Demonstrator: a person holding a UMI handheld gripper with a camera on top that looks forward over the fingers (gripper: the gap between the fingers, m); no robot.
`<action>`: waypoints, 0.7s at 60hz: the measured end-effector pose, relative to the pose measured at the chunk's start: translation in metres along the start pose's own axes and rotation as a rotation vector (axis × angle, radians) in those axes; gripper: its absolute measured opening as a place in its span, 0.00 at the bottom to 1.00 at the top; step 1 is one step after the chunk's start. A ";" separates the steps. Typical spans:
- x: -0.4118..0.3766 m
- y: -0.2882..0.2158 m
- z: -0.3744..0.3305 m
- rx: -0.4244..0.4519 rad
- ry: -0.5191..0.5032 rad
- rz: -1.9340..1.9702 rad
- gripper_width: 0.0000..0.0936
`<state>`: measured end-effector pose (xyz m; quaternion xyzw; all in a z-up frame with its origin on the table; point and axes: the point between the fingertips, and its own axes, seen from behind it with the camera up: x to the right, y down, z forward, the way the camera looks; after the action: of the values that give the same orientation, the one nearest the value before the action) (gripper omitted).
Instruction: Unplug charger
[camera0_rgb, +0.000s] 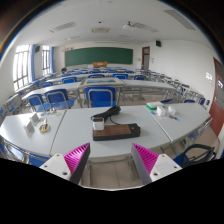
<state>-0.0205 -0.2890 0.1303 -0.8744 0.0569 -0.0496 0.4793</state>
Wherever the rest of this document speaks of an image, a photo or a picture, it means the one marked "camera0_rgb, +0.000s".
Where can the ceiling air conditioner panel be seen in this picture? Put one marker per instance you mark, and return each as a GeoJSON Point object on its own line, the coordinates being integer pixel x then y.
{"type": "Point", "coordinates": [100, 29]}

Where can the blue curtain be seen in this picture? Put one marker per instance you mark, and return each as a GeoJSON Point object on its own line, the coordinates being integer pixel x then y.
{"type": "Point", "coordinates": [32, 63]}
{"type": "Point", "coordinates": [52, 60]}

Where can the brown door with window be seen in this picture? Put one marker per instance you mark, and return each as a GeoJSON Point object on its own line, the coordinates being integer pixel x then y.
{"type": "Point", "coordinates": [145, 63]}

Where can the narrow bright window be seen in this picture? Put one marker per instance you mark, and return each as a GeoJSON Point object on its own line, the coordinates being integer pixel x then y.
{"type": "Point", "coordinates": [45, 60]}

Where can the white folded card box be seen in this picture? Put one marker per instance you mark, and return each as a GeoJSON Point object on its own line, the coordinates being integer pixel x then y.
{"type": "Point", "coordinates": [29, 126]}
{"type": "Point", "coordinates": [34, 118]}

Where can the large bright window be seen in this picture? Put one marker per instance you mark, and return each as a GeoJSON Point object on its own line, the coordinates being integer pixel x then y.
{"type": "Point", "coordinates": [20, 66]}

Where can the blue and orange card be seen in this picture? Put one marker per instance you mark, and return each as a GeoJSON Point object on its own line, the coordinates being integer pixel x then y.
{"type": "Point", "coordinates": [153, 113]}

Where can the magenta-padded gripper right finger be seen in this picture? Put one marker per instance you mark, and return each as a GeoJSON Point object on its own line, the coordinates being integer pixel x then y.
{"type": "Point", "coordinates": [163, 165]}

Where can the green and white flat box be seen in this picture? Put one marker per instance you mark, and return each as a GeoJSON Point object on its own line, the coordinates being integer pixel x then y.
{"type": "Point", "coordinates": [154, 105]}

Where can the grey classroom desks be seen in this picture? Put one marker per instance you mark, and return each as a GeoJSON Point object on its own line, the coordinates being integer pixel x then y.
{"type": "Point", "coordinates": [146, 85]}

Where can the plain white small box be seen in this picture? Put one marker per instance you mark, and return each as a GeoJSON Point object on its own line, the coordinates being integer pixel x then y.
{"type": "Point", "coordinates": [171, 110]}

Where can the dark round sticker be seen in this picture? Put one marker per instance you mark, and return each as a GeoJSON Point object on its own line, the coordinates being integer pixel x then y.
{"type": "Point", "coordinates": [171, 117]}

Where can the blue classroom chairs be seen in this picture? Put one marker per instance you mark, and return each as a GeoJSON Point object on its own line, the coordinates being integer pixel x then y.
{"type": "Point", "coordinates": [100, 97]}

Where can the green chalkboard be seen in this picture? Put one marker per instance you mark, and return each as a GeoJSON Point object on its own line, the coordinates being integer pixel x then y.
{"type": "Point", "coordinates": [100, 56]}

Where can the red-brown door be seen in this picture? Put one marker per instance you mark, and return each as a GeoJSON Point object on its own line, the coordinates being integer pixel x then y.
{"type": "Point", "coordinates": [217, 110]}

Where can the orange wooden lectern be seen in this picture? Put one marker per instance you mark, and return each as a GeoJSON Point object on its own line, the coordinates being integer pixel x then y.
{"type": "Point", "coordinates": [100, 64]}

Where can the ceiling light panels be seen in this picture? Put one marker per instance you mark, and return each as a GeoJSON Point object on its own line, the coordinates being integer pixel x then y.
{"type": "Point", "coordinates": [63, 26]}

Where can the dark brown power strip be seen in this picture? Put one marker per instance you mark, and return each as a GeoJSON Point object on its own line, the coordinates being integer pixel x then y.
{"type": "Point", "coordinates": [120, 131]}

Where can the blue round sticker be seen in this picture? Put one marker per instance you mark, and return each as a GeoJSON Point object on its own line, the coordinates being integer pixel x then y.
{"type": "Point", "coordinates": [177, 118]}

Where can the framed blue-green board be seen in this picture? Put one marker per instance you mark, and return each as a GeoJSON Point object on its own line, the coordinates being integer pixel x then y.
{"type": "Point", "coordinates": [101, 81]}

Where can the colourful small cards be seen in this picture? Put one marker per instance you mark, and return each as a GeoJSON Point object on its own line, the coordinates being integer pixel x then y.
{"type": "Point", "coordinates": [53, 114]}

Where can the black wall speaker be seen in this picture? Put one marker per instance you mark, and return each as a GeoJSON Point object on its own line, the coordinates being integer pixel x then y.
{"type": "Point", "coordinates": [37, 49]}
{"type": "Point", "coordinates": [158, 43]}

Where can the white ceiling projector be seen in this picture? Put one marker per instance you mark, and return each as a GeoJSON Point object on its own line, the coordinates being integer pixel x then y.
{"type": "Point", "coordinates": [128, 25]}

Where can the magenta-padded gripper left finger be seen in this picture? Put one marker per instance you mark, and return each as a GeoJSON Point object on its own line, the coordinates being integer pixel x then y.
{"type": "Point", "coordinates": [58, 165]}

